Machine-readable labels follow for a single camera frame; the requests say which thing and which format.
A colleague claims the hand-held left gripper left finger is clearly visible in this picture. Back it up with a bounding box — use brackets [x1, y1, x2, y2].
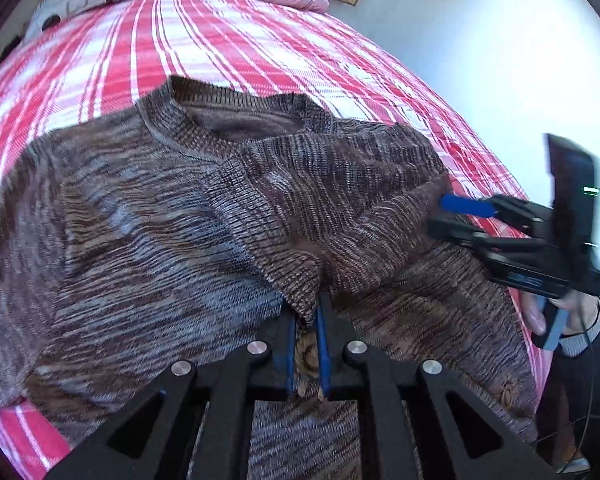
[45, 310, 297, 480]

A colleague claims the thin black cable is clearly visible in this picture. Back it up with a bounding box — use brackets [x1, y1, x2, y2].
[555, 305, 600, 476]

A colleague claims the brown knit sweater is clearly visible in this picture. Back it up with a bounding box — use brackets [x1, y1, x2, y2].
[0, 75, 541, 480]

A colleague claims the white dotted pillow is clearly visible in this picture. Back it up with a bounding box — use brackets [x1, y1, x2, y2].
[22, 0, 163, 41]

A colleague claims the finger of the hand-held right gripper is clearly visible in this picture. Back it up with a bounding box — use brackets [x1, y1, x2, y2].
[426, 214, 548, 258]
[439, 193, 533, 223]

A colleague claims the person's right hand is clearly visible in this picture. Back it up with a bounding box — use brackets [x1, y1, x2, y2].
[522, 290, 600, 337]

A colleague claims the red plaid bed sheet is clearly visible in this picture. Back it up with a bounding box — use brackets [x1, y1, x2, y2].
[0, 0, 556, 480]

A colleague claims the person's right forearm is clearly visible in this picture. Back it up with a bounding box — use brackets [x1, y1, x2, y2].
[550, 305, 600, 471]

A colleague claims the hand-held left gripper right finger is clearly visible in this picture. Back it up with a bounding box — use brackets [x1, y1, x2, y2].
[316, 292, 561, 480]

